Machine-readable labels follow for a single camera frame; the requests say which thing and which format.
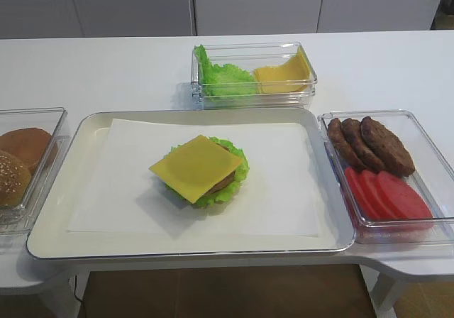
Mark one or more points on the sesame top bun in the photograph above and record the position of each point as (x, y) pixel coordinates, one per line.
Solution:
(15, 177)

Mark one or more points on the yellow cheese slice on burger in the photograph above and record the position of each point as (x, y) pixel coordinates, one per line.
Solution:
(195, 167)

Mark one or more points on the green lettuce leaf on burger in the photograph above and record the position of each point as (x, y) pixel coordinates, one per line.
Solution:
(238, 169)

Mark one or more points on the green lettuce in box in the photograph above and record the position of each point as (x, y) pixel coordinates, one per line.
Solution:
(223, 80)

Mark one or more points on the clear lettuce and cheese box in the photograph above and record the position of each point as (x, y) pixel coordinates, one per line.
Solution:
(250, 57)

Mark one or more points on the yellow cheese slices in box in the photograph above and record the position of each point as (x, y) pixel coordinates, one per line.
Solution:
(288, 77)

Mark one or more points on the brown patty on burger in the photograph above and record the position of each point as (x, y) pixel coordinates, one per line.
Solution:
(222, 184)

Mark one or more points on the white paper sheet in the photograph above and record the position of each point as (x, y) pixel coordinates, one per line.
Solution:
(278, 196)

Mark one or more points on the left brown meat patty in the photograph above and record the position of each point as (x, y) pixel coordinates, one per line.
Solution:
(342, 146)

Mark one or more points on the brown meat patty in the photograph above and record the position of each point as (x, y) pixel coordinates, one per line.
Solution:
(342, 146)
(352, 133)
(387, 147)

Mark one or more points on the middle brown meat patty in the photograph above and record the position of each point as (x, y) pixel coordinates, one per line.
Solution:
(352, 133)

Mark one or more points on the left red tomato slice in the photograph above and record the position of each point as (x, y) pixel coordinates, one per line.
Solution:
(366, 207)

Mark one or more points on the red tomato slice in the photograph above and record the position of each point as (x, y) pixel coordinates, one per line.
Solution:
(368, 182)
(366, 207)
(401, 198)

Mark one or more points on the middle red tomato slice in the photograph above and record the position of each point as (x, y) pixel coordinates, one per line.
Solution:
(368, 182)

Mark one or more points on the right brown meat patty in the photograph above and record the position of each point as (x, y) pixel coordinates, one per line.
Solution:
(387, 147)

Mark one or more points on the clear patty and tomato box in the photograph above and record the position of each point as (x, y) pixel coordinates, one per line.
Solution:
(432, 180)

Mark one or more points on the right red tomato slice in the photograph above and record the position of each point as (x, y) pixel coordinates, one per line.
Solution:
(401, 198)

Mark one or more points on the plain brown bun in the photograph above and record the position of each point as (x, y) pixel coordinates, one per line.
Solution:
(27, 144)

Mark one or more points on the white serving tray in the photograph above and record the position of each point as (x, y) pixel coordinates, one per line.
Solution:
(51, 238)

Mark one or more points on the white table leg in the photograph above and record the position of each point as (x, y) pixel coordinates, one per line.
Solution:
(383, 290)

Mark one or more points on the clear bun box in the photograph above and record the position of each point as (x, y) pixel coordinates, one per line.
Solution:
(20, 219)

